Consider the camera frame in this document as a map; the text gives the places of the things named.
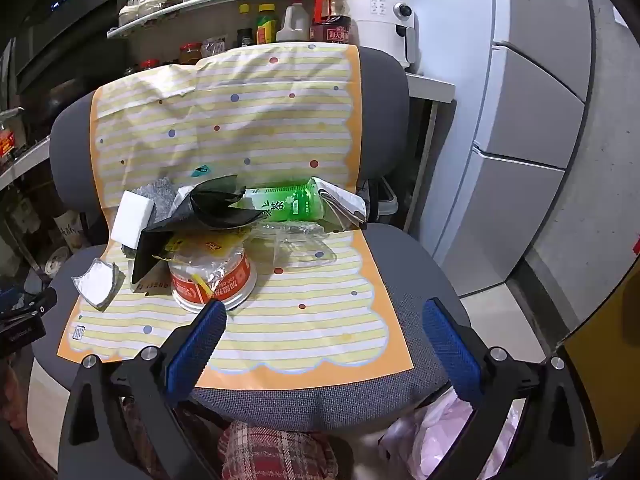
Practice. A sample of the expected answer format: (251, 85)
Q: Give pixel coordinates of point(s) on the white wrapper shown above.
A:
(345, 205)

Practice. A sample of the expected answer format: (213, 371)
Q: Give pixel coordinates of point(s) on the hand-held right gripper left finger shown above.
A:
(200, 345)

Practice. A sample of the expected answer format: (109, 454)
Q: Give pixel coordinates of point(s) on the yellow condiment bottle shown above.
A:
(266, 25)

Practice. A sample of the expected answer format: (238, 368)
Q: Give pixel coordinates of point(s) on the yellow striped dotted mat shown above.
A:
(250, 110)

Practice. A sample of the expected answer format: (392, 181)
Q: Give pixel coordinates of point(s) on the grey refrigerator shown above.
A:
(525, 110)

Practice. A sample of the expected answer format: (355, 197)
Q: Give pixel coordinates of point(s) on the red white noodle cup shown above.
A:
(220, 280)

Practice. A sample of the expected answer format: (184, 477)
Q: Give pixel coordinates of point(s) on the black plastic bag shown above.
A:
(220, 205)

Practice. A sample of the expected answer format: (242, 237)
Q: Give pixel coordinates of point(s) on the brown cardboard piece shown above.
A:
(157, 280)

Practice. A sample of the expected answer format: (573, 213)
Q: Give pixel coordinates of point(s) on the red-lidded jar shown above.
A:
(190, 54)

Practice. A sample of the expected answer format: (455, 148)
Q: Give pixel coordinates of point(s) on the white plastic jug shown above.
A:
(292, 27)

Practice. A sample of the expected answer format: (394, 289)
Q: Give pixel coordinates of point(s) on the curved white shelf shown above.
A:
(200, 2)

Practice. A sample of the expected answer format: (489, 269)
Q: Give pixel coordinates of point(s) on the white air fryer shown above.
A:
(380, 15)

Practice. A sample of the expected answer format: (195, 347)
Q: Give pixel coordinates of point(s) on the yellow door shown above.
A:
(610, 360)

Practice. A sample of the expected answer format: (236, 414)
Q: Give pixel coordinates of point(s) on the clear plastic bag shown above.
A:
(300, 245)

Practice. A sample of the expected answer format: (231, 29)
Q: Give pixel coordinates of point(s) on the red wall hook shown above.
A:
(636, 245)

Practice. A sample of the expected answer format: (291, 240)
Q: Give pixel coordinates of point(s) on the dark yellow-capped sauce bottle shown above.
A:
(244, 30)

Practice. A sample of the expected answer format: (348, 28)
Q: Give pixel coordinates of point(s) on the black range hood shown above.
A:
(60, 10)

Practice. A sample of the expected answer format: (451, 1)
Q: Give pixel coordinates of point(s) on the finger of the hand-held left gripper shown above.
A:
(35, 305)

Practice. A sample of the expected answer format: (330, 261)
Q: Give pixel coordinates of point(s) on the plaid trousers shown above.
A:
(275, 452)

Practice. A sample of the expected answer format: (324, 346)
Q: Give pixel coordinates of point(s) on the silver foil wrapper piece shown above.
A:
(97, 282)

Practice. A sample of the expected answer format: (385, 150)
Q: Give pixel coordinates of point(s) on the green tea bottle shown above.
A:
(290, 202)

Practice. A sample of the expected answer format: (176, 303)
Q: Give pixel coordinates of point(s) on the grey scouring pad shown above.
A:
(157, 190)

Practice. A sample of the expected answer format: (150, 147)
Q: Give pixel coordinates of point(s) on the white sponge block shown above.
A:
(132, 220)

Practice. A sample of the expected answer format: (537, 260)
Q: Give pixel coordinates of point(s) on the grey office chair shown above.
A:
(385, 110)

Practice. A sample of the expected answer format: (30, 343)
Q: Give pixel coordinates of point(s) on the small white bin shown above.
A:
(385, 202)

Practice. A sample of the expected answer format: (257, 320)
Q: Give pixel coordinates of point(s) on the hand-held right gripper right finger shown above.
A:
(450, 350)

